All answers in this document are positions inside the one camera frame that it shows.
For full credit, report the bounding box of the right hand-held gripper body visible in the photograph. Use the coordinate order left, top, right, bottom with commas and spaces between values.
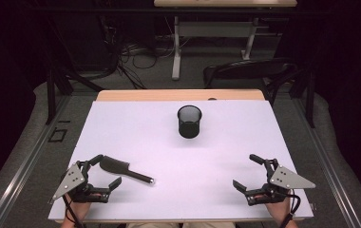
244, 158, 316, 207

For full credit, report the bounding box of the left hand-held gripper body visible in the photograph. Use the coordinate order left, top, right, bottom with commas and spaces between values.
48, 161, 110, 205

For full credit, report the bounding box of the black comb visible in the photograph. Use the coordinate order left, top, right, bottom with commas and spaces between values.
99, 155, 156, 185

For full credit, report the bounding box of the black mesh pen holder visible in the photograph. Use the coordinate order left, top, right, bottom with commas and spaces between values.
177, 104, 203, 140

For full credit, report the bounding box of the person's right hand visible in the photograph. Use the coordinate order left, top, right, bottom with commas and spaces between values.
254, 192, 295, 226

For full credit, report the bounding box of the person's left hand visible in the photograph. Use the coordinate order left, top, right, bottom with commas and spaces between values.
64, 193, 102, 224

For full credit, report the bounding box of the white paper sheet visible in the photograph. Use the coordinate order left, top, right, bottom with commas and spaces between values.
47, 100, 314, 221

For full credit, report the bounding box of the black metal stand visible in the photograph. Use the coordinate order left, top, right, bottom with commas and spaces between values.
44, 15, 105, 126
289, 61, 316, 129

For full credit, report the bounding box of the black chair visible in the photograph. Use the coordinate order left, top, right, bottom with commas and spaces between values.
202, 57, 298, 107

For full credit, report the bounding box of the wooden table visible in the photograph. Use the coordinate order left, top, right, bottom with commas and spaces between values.
54, 88, 306, 224

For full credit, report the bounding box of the wooden desk with white legs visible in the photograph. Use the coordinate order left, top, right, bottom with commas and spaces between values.
153, 0, 298, 81

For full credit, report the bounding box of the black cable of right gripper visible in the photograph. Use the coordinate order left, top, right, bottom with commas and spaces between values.
278, 192, 302, 228

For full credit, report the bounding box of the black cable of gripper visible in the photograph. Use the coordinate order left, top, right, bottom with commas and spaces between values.
278, 192, 302, 228
62, 194, 86, 228

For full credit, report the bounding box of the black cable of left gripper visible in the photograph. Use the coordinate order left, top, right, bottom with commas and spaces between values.
62, 194, 86, 228

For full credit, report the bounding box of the aluminium floor rail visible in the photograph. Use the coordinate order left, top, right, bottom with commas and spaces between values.
0, 94, 72, 228
294, 98, 361, 228

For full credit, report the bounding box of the tangle of floor cables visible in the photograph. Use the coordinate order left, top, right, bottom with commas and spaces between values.
101, 15, 189, 90

